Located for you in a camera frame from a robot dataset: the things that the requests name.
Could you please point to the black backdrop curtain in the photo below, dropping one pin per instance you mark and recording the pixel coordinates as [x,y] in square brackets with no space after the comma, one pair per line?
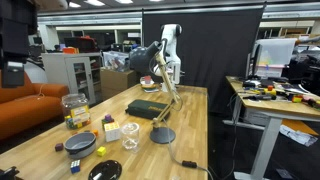
[216,50]

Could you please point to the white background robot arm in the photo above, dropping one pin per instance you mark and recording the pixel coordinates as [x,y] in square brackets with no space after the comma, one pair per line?
[171,36]

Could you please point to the black hand tool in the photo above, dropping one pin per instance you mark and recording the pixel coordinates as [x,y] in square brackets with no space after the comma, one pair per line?
[260,97]

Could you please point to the clear glass cup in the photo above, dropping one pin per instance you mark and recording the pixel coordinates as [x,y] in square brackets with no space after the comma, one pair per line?
[130,136]

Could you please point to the grey pot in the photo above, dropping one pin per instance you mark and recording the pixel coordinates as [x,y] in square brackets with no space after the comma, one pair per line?
[80,145]

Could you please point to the small orange cube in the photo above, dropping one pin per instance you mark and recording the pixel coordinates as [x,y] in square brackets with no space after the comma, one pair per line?
[95,132]

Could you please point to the yellow cube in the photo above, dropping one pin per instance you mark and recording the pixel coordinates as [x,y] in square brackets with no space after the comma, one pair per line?
[101,151]

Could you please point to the cardboard box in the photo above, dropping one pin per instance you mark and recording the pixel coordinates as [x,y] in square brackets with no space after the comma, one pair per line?
[116,80]

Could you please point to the purple and green cube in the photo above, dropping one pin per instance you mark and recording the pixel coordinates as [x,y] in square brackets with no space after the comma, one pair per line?
[107,119]

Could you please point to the wooden side desk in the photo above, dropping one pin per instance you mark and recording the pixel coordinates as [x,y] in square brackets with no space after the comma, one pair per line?
[273,133]

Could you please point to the dark green case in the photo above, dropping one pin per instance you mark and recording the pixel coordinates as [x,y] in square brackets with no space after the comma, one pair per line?
[143,108]

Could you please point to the orange box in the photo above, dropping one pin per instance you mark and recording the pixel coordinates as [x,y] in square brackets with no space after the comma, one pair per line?
[70,50]

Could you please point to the white cube with coloured dots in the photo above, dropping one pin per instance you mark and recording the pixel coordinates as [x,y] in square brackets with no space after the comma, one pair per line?
[112,131]

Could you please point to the stack of dishes pink cup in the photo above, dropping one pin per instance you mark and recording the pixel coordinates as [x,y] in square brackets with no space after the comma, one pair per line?
[147,80]

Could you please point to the black round dish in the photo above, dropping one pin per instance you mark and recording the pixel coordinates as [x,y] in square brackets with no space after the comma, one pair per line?
[105,170]

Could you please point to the white paper sheets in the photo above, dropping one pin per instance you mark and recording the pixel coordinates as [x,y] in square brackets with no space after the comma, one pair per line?
[296,135]

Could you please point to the clear jar of blocks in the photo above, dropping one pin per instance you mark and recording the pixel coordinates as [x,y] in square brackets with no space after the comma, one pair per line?
[76,110]

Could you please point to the black monitor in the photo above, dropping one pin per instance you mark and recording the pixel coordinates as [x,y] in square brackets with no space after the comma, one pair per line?
[257,60]

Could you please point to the clear plastic bin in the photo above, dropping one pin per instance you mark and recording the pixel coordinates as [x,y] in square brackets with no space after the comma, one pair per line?
[115,60]

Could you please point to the wooden desk lamp grey head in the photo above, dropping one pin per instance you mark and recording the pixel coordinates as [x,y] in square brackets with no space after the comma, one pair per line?
[162,135]

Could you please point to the black clamp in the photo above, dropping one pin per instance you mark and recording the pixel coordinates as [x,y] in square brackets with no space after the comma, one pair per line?
[8,174]

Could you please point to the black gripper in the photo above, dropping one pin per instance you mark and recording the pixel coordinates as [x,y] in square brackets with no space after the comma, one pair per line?
[13,75]

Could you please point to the small Rubik's cube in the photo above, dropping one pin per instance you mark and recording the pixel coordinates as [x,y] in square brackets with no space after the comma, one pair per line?
[75,166]

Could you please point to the maroon cube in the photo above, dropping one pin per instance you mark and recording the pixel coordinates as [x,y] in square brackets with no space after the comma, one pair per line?
[59,147]

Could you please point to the white translucent storage box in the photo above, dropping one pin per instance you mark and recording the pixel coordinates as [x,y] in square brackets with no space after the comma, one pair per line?
[276,51]

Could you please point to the orange sofa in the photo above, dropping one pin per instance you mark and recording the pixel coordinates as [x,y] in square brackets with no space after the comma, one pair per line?
[23,110]

